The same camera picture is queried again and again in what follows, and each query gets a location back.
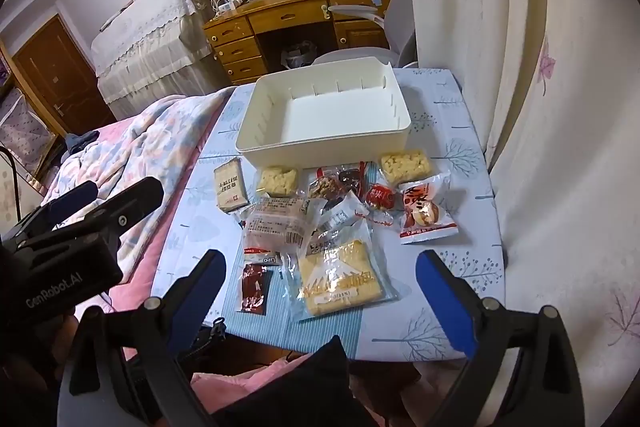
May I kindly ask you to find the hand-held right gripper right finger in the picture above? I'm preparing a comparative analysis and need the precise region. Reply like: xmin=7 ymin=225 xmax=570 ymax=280
xmin=415 ymin=250 xmax=586 ymax=427

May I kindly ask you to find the small puffed rice packet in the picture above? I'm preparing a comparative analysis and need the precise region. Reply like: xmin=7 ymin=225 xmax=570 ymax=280
xmin=256 ymin=166 xmax=301 ymax=198

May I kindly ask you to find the pink bed sheet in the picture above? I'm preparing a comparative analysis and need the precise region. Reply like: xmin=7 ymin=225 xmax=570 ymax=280
xmin=107 ymin=107 xmax=226 ymax=358

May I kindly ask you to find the clear nut snack packet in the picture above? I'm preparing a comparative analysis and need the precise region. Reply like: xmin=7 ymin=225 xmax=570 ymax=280
xmin=306 ymin=172 xmax=351 ymax=202

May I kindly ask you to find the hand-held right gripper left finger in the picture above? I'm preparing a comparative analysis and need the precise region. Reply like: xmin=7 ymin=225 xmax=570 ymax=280
xmin=68 ymin=250 xmax=227 ymax=408

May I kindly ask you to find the dark red sauce sachet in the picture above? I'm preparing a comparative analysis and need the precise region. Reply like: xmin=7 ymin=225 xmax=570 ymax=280
xmin=235 ymin=263 xmax=275 ymax=314

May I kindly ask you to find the black cloth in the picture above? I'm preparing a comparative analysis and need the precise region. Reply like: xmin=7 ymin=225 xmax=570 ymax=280
xmin=215 ymin=336 xmax=386 ymax=427

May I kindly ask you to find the wooden door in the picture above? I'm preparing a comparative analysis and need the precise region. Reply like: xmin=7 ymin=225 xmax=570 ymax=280
xmin=12 ymin=14 xmax=118 ymax=132

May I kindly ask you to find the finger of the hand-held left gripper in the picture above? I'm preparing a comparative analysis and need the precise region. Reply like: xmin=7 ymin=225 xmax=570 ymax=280
xmin=50 ymin=177 xmax=166 ymax=253
xmin=15 ymin=180 xmax=99 ymax=233

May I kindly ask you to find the red snack packet clear wrapper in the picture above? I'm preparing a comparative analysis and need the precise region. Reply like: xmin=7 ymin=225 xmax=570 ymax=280
xmin=357 ymin=184 xmax=401 ymax=228

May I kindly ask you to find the lace cloth covered cabinet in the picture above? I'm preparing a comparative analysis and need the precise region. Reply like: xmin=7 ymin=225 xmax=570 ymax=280
xmin=90 ymin=0 xmax=216 ymax=118

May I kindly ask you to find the white floral curtain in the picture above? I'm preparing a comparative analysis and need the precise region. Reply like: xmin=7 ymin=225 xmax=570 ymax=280
xmin=390 ymin=0 xmax=640 ymax=427

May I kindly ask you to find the black bag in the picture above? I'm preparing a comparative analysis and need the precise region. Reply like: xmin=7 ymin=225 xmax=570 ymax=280
xmin=280 ymin=42 xmax=321 ymax=70

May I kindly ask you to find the dark blue garment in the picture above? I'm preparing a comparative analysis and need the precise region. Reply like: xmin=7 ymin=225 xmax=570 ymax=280
xmin=67 ymin=132 xmax=101 ymax=155

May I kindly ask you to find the printed fabric cabinet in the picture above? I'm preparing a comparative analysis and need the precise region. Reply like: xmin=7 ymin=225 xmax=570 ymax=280
xmin=0 ymin=87 xmax=56 ymax=188

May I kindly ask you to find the floral quilt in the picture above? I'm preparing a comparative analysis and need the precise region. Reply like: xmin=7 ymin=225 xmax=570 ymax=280
xmin=40 ymin=87 xmax=236 ymax=288

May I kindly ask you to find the small white snack packet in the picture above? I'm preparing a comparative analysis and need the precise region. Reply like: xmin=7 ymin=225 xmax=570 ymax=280
xmin=320 ymin=192 xmax=371 ymax=238

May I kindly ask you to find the wooden desk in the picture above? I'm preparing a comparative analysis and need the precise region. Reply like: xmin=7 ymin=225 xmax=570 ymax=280
xmin=202 ymin=0 xmax=396 ymax=85

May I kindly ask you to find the red and white snack packet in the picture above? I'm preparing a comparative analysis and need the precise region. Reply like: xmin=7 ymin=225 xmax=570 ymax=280
xmin=397 ymin=173 xmax=460 ymax=245

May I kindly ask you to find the large yellow cake packet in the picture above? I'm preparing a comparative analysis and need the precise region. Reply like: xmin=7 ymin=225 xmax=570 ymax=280
xmin=280 ymin=227 xmax=401 ymax=323

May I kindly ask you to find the beige cracker packet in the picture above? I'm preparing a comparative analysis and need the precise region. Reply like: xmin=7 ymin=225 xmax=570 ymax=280
xmin=214 ymin=158 xmax=251 ymax=214

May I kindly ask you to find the clear bread packet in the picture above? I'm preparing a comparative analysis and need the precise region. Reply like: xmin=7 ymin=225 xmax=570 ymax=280
xmin=242 ymin=197 xmax=328 ymax=265

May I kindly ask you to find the large puffed rice packet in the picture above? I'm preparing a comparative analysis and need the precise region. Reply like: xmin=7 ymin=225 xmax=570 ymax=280
xmin=379 ymin=149 xmax=434 ymax=186

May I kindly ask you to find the grey office chair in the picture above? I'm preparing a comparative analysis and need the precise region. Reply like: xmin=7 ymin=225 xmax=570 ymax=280
xmin=312 ymin=0 xmax=418 ymax=70

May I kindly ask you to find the white plastic storage box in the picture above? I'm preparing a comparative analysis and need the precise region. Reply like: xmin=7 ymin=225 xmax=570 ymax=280
xmin=235 ymin=56 xmax=411 ymax=168

